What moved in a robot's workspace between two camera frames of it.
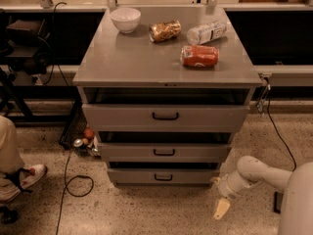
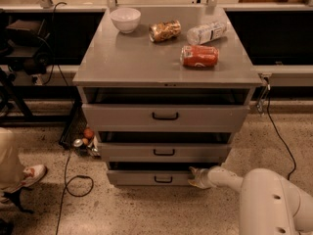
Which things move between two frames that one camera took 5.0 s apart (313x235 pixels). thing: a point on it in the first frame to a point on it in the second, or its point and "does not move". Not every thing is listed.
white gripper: (225, 190) to (203, 178)
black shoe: (8, 216) to (6, 228)
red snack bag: (200, 56) does not move
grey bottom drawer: (163, 176) does not move
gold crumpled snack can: (164, 30) does not move
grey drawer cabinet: (165, 87) does not move
